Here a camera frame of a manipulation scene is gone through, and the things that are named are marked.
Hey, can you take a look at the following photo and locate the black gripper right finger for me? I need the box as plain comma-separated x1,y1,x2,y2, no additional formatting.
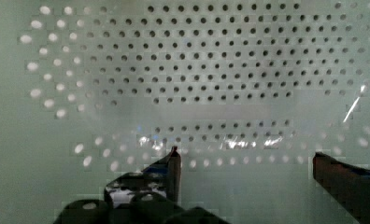
312,152,370,224

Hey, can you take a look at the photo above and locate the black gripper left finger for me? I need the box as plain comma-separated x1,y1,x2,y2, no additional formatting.
104,146,181,208

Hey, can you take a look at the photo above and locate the green plastic strainer basket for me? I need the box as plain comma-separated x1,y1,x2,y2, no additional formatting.
0,0,370,224

